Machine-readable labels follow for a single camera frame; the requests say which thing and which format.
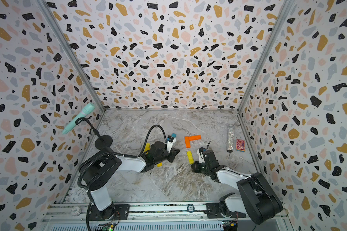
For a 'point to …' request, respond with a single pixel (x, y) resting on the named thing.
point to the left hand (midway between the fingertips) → (183, 150)
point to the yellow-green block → (191, 158)
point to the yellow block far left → (147, 147)
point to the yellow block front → (159, 164)
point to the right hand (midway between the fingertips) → (194, 165)
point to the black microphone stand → (104, 142)
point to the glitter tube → (230, 138)
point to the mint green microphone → (88, 109)
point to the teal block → (173, 134)
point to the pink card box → (240, 145)
